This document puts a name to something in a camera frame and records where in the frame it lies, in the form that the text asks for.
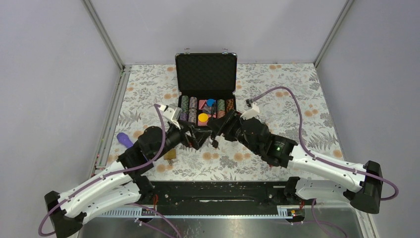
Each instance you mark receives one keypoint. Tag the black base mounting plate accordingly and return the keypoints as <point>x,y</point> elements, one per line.
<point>219,198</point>

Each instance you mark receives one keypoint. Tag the brass padlock long shackle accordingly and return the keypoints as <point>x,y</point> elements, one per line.
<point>170,155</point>

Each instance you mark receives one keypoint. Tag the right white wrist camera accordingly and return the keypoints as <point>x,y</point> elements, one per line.
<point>252,112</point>

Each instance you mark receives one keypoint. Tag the floral tablecloth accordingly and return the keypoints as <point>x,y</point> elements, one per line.
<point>291,102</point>

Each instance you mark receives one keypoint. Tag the black padlock with keys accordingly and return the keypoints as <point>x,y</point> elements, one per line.
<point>214,141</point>

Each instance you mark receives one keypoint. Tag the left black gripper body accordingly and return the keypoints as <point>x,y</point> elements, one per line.
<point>187,140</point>

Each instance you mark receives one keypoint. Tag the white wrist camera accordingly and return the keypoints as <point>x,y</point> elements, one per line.
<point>252,112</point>
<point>171,113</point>

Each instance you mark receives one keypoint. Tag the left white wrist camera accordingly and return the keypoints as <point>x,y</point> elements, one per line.
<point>171,113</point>

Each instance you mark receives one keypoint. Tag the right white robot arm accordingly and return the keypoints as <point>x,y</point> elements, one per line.
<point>358,184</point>

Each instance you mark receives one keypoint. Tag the black poker chip case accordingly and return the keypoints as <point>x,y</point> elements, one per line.
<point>207,83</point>

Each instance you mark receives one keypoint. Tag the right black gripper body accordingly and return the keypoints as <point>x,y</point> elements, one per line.
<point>234,119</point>

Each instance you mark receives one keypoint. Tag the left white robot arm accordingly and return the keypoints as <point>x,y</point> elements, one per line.
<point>122,182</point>

